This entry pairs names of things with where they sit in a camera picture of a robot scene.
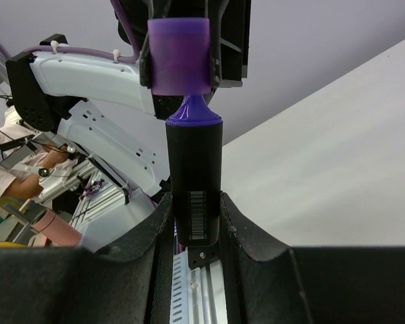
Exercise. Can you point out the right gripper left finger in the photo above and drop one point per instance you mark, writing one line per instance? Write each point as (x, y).
(72, 285)

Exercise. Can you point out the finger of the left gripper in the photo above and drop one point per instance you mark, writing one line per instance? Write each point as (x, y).
(145, 64)
(229, 23)

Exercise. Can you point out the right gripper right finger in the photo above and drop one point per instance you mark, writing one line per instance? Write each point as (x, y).
(267, 281)

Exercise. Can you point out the purple highlighter cap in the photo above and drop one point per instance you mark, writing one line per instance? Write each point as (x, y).
(179, 49)

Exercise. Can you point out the purple black highlighter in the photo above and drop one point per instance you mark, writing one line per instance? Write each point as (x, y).
(194, 141)

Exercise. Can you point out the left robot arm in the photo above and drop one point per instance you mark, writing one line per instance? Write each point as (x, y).
(55, 87)

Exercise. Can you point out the slotted cable duct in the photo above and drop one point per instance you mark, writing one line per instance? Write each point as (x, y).
(179, 290)

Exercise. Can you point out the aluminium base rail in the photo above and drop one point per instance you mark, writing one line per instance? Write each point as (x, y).
(205, 291)

